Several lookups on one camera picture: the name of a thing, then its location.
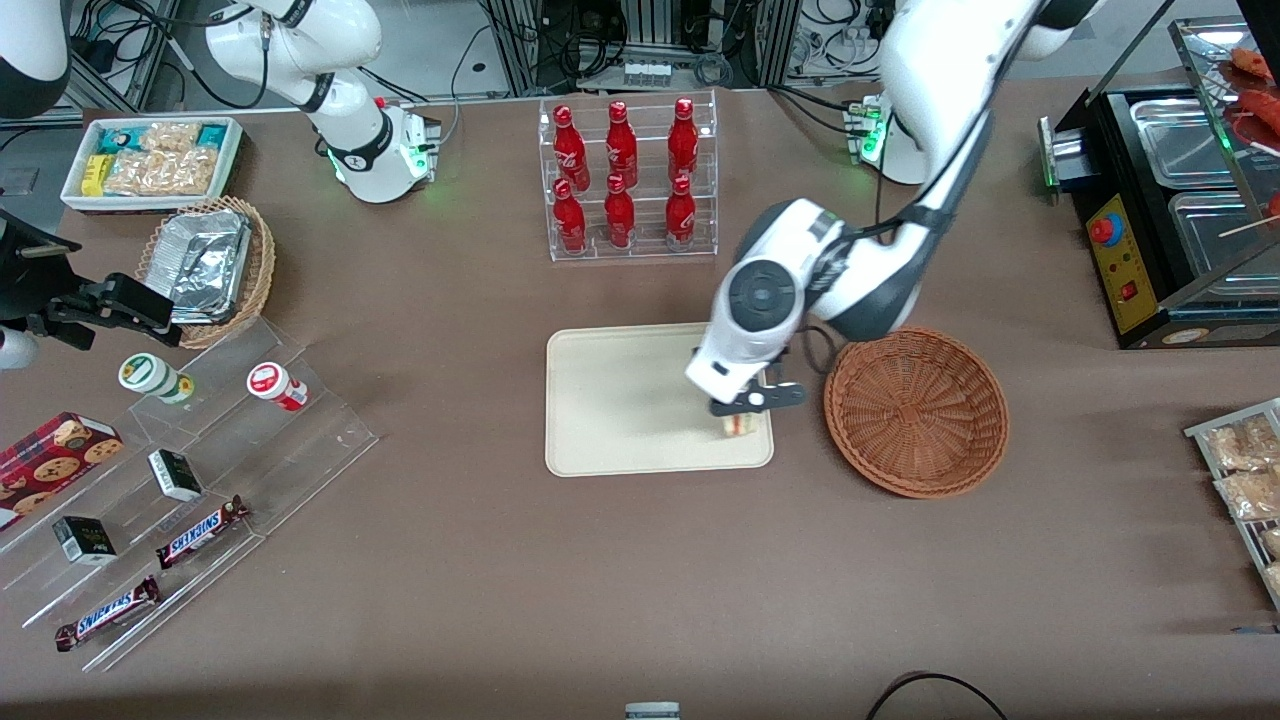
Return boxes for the light wicker basket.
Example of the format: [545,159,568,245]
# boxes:
[134,195,277,350]

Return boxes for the beige plastic tray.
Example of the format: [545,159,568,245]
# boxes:
[544,320,776,479]

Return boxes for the brown wicker basket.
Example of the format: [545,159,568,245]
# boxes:
[824,325,1011,500]

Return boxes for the green lid cup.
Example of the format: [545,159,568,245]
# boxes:
[118,352,197,407]

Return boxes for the silver foil containers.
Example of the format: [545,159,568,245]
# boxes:
[157,209,252,324]

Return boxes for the white snack bin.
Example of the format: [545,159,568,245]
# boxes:
[60,116,245,214]

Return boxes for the red lid cup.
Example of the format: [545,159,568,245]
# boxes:
[246,361,310,414]

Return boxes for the large clear cracker bag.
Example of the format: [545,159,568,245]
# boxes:
[103,146,219,197]

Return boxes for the small black box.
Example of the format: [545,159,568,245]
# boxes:
[51,515,119,567]
[147,448,205,503]

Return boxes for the clear acrylic bottle rack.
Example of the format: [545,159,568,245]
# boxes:
[538,89,720,264]

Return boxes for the red cola bottle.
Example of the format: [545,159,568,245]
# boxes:
[664,175,698,252]
[552,178,589,254]
[552,104,592,192]
[604,100,640,189]
[603,173,637,250]
[667,97,700,184]

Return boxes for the red cookie box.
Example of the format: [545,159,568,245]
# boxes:
[0,411,125,532]

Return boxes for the small clear cracker bag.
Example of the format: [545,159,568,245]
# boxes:
[139,121,202,153]

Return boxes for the clear acrylic stepped display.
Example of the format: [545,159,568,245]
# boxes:
[0,316,380,674]

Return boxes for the Snickers chocolate bar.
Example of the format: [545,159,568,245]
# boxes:
[154,495,250,571]
[54,575,162,653]

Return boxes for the black hot food warmer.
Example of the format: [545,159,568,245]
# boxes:
[1038,14,1280,352]

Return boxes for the red sausage on stick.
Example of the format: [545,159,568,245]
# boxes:
[1228,46,1280,85]
[1232,88,1280,133]

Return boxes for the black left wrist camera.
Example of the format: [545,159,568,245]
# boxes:
[708,382,808,418]

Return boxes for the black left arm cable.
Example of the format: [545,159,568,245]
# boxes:
[798,100,993,379]

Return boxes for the black table cable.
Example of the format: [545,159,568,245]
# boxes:
[864,671,1010,720]

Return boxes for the grey wire rack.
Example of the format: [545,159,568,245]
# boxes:
[1184,397,1280,613]

